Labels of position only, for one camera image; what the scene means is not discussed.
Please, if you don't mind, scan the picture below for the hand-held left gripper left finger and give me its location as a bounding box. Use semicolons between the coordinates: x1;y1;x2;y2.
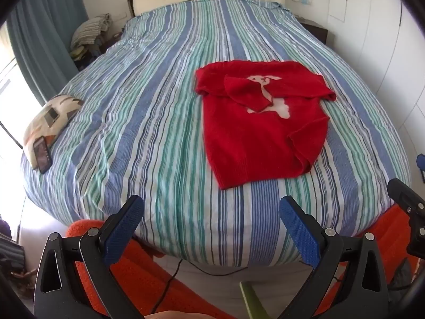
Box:
33;194;147;319

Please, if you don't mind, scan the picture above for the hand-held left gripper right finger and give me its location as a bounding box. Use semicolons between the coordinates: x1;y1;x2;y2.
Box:
279;195;389;319

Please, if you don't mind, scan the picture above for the red knit sweater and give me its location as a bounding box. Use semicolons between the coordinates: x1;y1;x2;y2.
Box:
194;60;337;191

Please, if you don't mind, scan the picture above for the pile of clothes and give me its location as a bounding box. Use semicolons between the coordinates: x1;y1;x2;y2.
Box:
70;13;112;60

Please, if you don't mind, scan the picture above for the striped bed sheet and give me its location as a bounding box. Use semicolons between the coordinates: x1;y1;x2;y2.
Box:
20;0;412;268

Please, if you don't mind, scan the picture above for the black smartphone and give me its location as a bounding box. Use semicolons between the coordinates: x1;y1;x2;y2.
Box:
33;136;54;174

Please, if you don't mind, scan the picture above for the dark cloth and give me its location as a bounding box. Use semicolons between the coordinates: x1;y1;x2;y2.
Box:
0;217;27;280

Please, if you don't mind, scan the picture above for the patterned pillow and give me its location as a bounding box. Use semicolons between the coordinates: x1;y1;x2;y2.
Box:
23;95;85;170

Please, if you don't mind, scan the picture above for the dark wooden nightstand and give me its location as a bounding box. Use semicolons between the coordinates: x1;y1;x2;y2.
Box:
300;18;329;45

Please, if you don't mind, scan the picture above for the teal curtain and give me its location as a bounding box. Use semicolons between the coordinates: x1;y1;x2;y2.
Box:
7;0;88;107

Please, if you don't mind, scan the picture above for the black cable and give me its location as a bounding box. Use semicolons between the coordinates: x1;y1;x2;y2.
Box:
153;257;309;309

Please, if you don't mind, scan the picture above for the green strap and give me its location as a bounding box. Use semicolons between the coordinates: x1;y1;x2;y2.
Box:
239;281;270;319

